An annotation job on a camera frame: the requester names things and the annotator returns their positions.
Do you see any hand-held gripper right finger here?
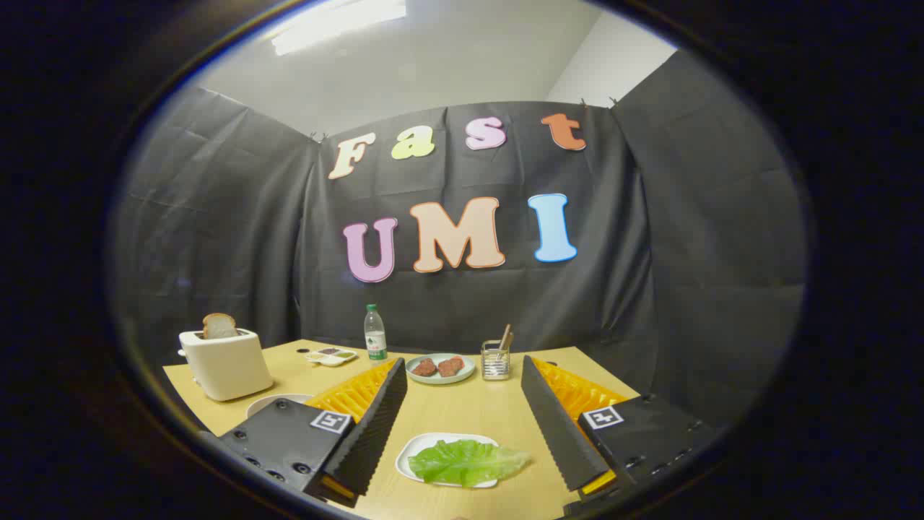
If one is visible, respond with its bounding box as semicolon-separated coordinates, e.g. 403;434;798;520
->
520;355;723;517

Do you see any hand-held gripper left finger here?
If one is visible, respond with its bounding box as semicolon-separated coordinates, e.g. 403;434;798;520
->
199;357;409;508

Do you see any green lettuce leaf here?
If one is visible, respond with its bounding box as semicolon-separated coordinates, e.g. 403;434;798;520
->
408;439;531;488

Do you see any toasted bread slice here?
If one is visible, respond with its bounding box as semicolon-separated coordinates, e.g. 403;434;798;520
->
201;313;240;340

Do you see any small white square plate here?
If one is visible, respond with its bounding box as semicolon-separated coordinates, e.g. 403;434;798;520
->
395;432;500;489

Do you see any pale green round plate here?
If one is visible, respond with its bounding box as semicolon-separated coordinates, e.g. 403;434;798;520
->
405;353;477;385

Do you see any white divided condiment dish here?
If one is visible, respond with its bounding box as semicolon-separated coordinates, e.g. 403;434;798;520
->
304;347;359;368

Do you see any clear utensil holder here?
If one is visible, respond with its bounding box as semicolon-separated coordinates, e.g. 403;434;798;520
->
481;340;511;381

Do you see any clear plastic water bottle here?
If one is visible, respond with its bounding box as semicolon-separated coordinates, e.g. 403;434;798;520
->
363;304;388;361

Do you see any large white round plate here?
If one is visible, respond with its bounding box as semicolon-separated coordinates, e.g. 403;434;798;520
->
246;393;315;420

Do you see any white toaster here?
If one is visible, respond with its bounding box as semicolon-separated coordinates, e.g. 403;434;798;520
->
178;329;275;402

